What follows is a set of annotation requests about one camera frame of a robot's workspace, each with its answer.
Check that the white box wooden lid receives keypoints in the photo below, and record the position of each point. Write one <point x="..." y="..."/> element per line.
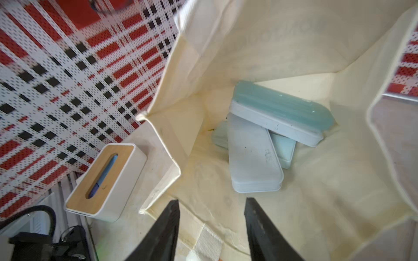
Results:
<point x="111" y="198"/>

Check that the white grey pencil case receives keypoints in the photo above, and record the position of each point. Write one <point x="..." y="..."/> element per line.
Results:
<point x="254" y="164"/>

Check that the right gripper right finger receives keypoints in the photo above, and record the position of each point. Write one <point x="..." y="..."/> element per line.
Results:
<point x="266" y="243"/>

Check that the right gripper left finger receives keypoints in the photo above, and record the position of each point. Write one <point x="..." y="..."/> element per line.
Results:
<point x="160" y="242"/>

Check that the cream floral canvas bag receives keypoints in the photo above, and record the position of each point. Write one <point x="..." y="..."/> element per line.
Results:
<point x="358" y="183"/>

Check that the blue pen in box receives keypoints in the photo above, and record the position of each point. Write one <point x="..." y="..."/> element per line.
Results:
<point x="102" y="175"/>

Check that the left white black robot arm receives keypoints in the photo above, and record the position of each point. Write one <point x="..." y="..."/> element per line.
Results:
<point x="27" y="246"/>

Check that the teal lid white pencil case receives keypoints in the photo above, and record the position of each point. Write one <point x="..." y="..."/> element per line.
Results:
<point x="300" y="120"/>

